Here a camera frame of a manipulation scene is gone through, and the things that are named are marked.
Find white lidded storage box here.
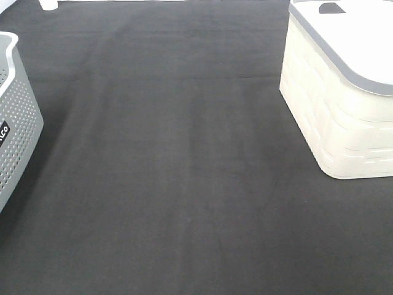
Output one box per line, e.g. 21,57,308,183
279,1,392,179

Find grey perforated laundry basket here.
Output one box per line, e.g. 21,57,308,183
1,31,44,208

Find white cup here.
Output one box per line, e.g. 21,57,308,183
39,0,58,11

